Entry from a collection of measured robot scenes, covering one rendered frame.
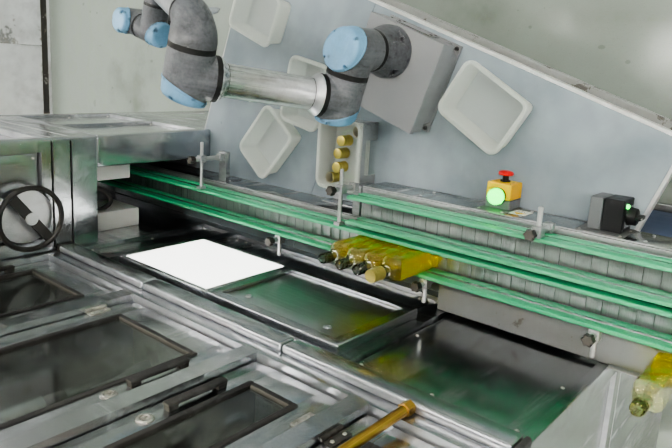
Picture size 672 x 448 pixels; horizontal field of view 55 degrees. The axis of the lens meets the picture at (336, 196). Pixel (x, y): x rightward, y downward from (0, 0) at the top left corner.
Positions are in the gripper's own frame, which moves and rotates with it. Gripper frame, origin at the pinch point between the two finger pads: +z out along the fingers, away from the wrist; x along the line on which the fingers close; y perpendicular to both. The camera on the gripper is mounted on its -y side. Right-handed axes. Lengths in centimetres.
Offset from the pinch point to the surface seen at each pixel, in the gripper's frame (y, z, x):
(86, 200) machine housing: 5, -32, 64
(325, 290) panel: -82, -9, 46
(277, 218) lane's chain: -44, 8, 48
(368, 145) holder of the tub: -61, 17, 12
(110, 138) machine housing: 12, -23, 45
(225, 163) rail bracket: -10.9, 10.3, 45.2
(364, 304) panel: -96, -9, 41
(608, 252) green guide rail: -140, 1, -4
